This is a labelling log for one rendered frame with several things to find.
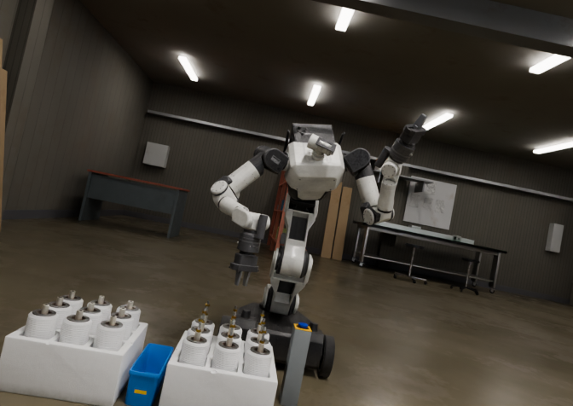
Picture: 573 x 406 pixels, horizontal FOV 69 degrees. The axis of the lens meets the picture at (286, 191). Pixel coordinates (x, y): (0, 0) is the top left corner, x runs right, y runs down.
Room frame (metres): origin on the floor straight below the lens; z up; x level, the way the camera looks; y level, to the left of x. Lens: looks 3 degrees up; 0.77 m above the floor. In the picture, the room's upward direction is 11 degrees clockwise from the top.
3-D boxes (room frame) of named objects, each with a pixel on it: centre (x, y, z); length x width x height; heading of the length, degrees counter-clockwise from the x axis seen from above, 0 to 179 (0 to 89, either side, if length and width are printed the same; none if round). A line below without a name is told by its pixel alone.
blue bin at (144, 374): (1.66, 0.37, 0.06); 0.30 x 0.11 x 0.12; 5
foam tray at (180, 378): (1.68, 0.10, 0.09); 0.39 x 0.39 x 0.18; 4
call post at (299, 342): (1.78, -0.18, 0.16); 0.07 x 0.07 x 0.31; 4
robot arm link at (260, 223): (1.68, 0.09, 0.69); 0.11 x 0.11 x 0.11; 45
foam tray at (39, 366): (1.64, 0.65, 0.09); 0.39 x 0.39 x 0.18; 6
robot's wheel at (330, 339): (2.17, -0.36, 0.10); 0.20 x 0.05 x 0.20; 2
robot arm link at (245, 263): (1.69, 0.11, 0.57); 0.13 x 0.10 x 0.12; 127
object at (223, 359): (1.57, 0.10, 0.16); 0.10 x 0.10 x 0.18
